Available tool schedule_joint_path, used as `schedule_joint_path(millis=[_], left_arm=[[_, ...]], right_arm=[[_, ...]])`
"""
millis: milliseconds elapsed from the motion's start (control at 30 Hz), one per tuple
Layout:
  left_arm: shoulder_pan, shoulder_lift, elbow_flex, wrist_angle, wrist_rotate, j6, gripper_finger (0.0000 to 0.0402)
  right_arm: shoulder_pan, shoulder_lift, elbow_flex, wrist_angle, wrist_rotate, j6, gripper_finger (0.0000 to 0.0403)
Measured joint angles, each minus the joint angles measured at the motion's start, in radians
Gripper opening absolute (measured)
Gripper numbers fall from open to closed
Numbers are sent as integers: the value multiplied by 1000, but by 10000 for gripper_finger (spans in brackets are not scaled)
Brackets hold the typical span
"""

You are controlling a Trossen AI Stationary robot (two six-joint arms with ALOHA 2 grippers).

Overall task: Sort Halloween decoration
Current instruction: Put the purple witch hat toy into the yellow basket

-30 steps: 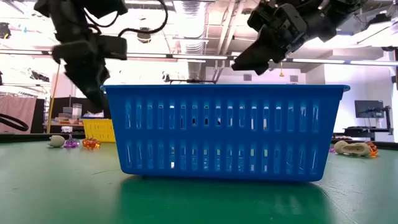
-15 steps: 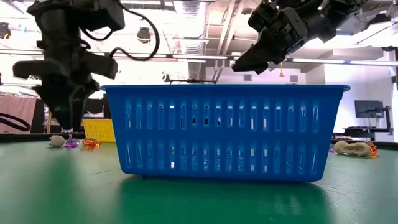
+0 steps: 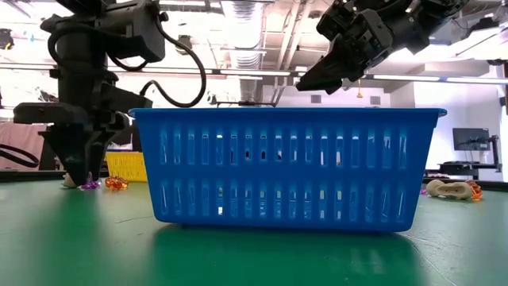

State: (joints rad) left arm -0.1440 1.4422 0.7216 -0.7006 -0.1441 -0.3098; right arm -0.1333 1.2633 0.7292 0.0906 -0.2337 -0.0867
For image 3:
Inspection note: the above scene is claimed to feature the green table mat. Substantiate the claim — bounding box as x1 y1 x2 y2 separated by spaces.
0 179 508 286

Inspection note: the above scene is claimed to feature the yellow slotted plastic basket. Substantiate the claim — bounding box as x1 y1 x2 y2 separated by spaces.
103 150 148 184

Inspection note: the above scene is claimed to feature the black ceiling dome device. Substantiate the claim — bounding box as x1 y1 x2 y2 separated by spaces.
174 34 194 56

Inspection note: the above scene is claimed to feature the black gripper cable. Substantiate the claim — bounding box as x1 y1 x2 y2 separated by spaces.
138 14 208 109

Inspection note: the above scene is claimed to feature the silver ventilation duct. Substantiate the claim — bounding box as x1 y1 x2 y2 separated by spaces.
220 0 266 103

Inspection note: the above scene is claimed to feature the black cable loop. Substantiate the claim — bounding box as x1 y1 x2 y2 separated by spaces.
0 142 40 169

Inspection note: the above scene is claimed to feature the long ceiling light bar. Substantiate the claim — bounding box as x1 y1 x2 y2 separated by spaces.
444 76 508 85
140 67 214 75
219 69 292 77
371 74 441 83

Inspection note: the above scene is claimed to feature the blue slotted plastic basket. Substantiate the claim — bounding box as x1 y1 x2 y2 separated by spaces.
127 106 448 234

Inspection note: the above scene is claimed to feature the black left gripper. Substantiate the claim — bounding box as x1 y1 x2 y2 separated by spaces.
13 73 132 187

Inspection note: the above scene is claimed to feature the black computer monitor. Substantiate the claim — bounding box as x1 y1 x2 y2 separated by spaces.
452 127 491 153

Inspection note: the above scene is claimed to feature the black office desk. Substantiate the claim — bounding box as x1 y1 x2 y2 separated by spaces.
437 160 503 180

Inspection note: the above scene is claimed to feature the thin black bar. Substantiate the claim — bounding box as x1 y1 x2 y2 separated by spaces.
216 99 278 109

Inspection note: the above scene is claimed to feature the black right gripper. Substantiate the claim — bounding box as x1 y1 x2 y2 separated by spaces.
295 0 402 95

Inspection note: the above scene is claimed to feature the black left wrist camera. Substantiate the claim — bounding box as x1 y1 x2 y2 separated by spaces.
101 81 154 117

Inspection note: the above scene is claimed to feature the small orange translucent pumpkin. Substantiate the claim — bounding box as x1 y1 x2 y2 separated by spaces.
466 180 484 200
104 176 129 191

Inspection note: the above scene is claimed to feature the pink hanging cloth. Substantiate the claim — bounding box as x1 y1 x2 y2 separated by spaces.
0 120 52 172

